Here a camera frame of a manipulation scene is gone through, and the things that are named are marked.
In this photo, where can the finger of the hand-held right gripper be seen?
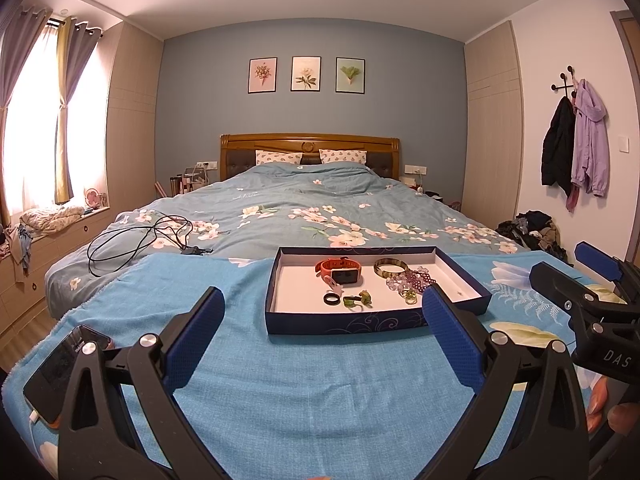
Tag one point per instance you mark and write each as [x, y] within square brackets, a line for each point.
[597, 256]
[560, 287]

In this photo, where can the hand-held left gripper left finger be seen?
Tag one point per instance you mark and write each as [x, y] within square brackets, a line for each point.
[195, 340]

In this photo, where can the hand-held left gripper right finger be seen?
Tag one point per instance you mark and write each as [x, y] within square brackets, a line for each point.
[450, 335]

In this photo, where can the brown tortoise bangle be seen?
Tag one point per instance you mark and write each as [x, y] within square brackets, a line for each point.
[378, 272]

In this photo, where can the pink crystal pendant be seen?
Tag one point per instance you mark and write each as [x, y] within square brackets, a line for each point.
[336, 290]

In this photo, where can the navy patterned box tray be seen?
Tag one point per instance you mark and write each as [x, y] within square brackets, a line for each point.
[325, 322]

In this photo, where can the person's right hand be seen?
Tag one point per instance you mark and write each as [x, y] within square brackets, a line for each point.
[600, 405]

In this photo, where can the dark clothes pile on floor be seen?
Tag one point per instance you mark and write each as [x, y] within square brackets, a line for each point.
[532, 232]

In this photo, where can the light blue towel blanket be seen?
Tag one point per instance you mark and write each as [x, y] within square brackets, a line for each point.
[275, 400]

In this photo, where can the black jacket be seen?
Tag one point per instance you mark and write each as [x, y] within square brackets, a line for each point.
[557, 152]

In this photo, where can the purple jacket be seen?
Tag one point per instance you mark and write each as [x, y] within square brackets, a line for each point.
[590, 142]

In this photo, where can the black smartphone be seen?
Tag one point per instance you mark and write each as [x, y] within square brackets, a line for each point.
[60, 370]

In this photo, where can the bedside clutter of bottles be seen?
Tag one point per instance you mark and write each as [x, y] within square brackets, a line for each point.
[187, 182]

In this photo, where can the window seat drawer cabinet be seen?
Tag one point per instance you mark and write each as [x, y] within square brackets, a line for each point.
[55, 255]

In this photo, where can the beige wardrobe by coat hook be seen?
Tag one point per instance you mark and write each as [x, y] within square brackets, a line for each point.
[492, 125]

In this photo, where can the floral blue duvet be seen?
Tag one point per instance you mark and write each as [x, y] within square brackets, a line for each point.
[280, 195]

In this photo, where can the small pink fan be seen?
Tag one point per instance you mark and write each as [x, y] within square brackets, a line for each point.
[93, 198]

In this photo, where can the crumpled blanket on window seat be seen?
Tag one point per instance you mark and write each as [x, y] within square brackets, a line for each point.
[50, 217]

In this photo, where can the wooden door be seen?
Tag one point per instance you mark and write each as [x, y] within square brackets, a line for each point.
[627, 60]

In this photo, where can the pile of colourful clothes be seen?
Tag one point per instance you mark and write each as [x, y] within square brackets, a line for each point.
[17, 247]

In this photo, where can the patterned white pillow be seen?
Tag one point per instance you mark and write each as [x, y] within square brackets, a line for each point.
[278, 157]
[343, 156]

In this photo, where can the beige wardrobe by window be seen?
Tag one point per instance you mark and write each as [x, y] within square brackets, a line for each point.
[132, 125]

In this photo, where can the wooden bed headboard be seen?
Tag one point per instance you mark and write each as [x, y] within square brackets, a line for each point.
[310, 141]

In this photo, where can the yellow and grey curtain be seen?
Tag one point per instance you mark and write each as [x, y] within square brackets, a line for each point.
[67, 110]

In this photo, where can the pink flower framed picture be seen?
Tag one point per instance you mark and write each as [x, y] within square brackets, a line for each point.
[263, 75]

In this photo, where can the green leaf framed picture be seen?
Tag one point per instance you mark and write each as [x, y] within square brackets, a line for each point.
[350, 75]

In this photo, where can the white flower framed picture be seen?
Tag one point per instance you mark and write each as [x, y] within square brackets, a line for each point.
[305, 73]

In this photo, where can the white light switch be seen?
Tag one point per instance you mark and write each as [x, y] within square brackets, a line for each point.
[623, 143]

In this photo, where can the white wall socket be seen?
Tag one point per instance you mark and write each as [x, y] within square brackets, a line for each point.
[415, 169]
[207, 165]

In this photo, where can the black wall coat hook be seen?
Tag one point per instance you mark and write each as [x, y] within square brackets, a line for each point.
[565, 86]

